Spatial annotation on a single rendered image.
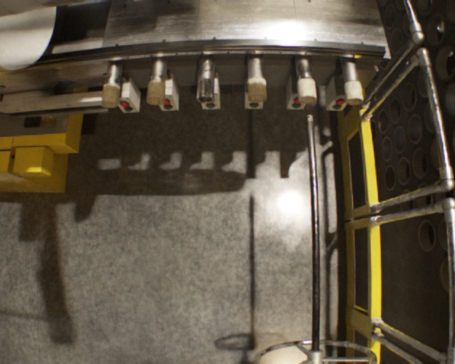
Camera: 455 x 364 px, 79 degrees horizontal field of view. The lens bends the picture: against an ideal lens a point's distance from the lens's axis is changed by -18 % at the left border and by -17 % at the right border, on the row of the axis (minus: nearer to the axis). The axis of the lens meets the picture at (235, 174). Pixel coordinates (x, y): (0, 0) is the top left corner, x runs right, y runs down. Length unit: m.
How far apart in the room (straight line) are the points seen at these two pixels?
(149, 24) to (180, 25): 0.11
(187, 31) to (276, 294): 1.42
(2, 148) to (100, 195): 0.68
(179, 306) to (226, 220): 0.57
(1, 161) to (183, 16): 1.11
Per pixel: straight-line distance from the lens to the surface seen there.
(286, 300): 1.90
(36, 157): 1.61
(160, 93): 1.12
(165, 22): 1.23
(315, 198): 1.02
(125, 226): 1.97
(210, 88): 1.10
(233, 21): 1.19
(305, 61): 1.17
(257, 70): 1.12
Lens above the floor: 1.86
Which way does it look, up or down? 78 degrees down
